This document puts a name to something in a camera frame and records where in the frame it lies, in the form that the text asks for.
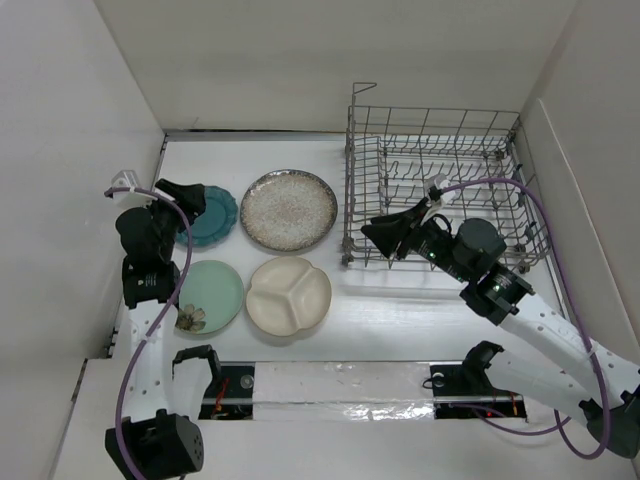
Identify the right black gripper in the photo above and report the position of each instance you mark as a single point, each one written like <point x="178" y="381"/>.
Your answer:
<point x="387" y="231"/>

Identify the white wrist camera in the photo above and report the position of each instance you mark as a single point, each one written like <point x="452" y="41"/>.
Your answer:
<point x="122" y="190"/>
<point x="436" y="195"/>

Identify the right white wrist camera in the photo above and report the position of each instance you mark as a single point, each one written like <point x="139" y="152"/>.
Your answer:
<point x="436" y="195"/>

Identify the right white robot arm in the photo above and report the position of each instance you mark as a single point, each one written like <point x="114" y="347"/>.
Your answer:
<point x="589" y="383"/>

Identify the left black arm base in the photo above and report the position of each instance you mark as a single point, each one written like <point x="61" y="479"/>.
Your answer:
<point x="230" y="397"/>

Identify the dark teal scalloped plate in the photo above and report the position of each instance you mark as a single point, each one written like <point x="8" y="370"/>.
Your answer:
<point x="218" y="219"/>

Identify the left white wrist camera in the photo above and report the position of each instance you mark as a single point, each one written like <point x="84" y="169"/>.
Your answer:
<point x="122" y="190"/>

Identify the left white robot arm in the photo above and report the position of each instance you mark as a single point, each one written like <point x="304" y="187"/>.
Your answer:
<point x="155" y="433"/>

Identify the speckled brown round plate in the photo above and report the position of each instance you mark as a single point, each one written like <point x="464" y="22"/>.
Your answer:
<point x="288" y="210"/>

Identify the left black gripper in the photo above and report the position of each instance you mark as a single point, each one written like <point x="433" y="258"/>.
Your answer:
<point x="189" y="197"/>

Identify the silver foil tape strip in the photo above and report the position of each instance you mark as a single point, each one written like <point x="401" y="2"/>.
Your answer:
<point x="342" y="391"/>

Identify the mint green flower plate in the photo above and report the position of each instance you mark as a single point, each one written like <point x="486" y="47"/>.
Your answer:
<point x="211" y="297"/>

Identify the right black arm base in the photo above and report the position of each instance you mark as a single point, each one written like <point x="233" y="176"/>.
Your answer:
<point x="456" y="397"/>

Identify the cream divided plate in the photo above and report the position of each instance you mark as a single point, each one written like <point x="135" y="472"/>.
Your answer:
<point x="287" y="295"/>

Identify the grey wire dish rack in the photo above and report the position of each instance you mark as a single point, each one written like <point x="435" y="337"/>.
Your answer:
<point x="395" y="154"/>

